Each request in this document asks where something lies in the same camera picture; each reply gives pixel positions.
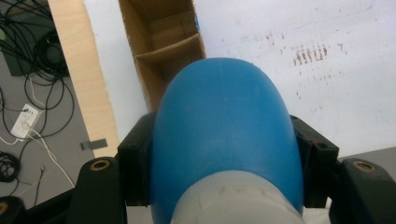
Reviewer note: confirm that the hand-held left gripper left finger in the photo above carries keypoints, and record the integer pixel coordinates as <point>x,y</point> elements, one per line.
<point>137,161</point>

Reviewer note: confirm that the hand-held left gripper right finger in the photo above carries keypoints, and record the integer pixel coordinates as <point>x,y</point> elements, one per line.
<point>317,161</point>

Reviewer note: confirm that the blue bottle with white cap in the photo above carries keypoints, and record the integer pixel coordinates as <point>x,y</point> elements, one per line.
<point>224,124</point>

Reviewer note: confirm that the blue cardboard box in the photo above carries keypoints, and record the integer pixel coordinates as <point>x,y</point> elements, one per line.
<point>165,43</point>

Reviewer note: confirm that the white table mat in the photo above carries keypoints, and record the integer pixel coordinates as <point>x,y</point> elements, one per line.
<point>327,99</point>

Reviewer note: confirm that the white power strip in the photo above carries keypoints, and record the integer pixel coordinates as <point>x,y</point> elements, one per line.
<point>24,122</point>

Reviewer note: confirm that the grey metal bracket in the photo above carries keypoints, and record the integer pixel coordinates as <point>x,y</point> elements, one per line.
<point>94,144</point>

